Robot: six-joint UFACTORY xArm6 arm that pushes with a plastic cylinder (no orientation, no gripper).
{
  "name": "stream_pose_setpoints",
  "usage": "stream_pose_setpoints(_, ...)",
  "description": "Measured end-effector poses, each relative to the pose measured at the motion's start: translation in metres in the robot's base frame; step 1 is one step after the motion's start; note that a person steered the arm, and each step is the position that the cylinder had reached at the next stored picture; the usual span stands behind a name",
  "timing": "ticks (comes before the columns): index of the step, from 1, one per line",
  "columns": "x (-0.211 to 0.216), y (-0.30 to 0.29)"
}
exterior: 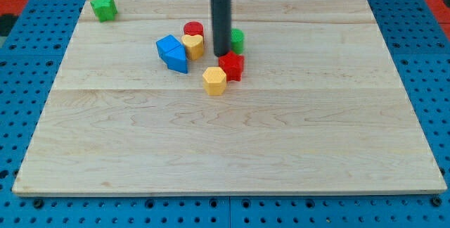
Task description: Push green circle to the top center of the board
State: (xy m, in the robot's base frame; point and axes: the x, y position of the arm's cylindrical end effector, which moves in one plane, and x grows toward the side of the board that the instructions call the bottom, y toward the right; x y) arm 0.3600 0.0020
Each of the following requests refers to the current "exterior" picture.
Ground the light wooden board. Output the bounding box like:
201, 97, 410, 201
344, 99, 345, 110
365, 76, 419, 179
13, 0, 447, 197

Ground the blue triangle block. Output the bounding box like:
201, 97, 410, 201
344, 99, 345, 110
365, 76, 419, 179
163, 46, 188, 74

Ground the yellow hexagon block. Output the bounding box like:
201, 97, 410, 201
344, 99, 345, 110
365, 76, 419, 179
202, 67, 227, 96

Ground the red cylinder block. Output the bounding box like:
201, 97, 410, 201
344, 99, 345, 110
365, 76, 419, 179
183, 21, 204, 37

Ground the green cylinder block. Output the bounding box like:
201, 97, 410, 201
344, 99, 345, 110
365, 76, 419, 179
231, 28, 245, 54

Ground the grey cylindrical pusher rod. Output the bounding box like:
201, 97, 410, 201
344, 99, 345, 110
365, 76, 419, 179
210, 0, 231, 57

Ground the yellow heart block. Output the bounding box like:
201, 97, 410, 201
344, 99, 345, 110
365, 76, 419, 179
181, 34, 204, 61

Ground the blue cube block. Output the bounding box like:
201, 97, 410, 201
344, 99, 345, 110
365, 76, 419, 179
156, 34, 181, 60

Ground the green star block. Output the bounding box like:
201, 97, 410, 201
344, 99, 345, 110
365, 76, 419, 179
90, 0, 117, 23

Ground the red star block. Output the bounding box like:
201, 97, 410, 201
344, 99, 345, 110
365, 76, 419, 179
218, 51, 245, 82

